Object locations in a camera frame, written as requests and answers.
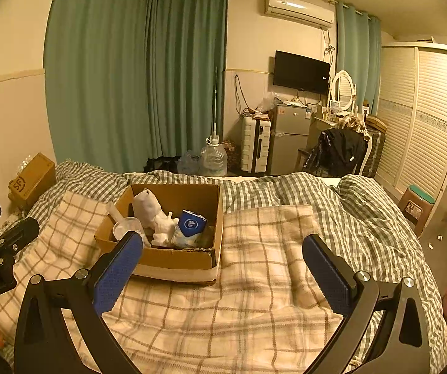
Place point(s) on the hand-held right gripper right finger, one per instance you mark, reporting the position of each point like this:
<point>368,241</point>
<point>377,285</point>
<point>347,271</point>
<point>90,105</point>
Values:
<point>324,276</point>

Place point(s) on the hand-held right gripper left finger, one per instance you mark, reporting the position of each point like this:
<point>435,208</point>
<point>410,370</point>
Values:
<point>118,272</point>

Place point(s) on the white plastic scoop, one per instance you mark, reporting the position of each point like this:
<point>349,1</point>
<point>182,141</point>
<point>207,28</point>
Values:
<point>128,228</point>

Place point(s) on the cardboard box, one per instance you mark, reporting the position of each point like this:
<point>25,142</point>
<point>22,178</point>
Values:
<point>32,179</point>
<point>176,261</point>

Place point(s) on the white cloth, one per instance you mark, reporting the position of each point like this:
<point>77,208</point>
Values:
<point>165,228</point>

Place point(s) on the blue tissue pack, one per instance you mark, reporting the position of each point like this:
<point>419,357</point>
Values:
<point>190,226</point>

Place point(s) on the closed cardboard box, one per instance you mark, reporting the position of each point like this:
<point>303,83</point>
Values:
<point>32,179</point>

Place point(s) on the beige plaid blanket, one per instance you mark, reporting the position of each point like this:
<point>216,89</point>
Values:
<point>254,265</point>

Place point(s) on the green-topped stool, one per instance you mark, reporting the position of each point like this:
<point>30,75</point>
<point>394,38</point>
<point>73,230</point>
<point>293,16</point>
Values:
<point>416,202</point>

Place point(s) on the black bag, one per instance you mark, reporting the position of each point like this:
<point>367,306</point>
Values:
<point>163,163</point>

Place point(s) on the black jacket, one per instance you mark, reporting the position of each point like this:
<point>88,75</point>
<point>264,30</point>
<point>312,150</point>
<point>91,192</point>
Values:
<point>340,150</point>

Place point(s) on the small silver fridge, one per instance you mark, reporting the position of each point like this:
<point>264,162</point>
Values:
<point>289,140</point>

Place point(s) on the brown suitcase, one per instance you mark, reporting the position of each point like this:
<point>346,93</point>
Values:
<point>375,144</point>

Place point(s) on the clear water jug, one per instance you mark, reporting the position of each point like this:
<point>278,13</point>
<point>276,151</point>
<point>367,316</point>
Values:
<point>213,161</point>

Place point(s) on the white suitcase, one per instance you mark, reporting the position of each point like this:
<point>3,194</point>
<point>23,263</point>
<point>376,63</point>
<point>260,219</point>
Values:
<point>256,144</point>

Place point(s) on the white vanity desk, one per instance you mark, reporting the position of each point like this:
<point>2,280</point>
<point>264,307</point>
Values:
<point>322,124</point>

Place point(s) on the patterned fluffy cloth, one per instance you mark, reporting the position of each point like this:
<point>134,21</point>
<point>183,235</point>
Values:
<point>351,124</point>

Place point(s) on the dark floral bag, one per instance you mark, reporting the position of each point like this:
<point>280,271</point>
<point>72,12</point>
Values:
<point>232,152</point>

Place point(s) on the white louvred wardrobe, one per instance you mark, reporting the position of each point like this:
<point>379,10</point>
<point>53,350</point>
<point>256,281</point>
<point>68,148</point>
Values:
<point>418,124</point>

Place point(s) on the clear plastic bag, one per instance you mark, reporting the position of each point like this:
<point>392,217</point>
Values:
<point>270,102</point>

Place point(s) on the wide green curtain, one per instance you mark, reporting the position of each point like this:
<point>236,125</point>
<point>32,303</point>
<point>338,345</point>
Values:
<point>98,66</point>

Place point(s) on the oval white mirror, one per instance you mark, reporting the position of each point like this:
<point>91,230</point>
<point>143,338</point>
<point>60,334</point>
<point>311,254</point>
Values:
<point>342,87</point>

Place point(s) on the white mop pole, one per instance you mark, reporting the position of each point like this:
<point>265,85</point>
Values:
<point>215,101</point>

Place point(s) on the narrow green curtain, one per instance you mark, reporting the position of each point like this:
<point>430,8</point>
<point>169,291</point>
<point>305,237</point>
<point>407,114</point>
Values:
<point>356,46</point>

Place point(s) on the white air conditioner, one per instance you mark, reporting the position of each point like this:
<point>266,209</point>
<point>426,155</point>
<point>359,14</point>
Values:
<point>297,9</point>

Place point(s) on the black wall television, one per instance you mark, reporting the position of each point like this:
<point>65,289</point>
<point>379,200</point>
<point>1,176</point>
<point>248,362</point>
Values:
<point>301,72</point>

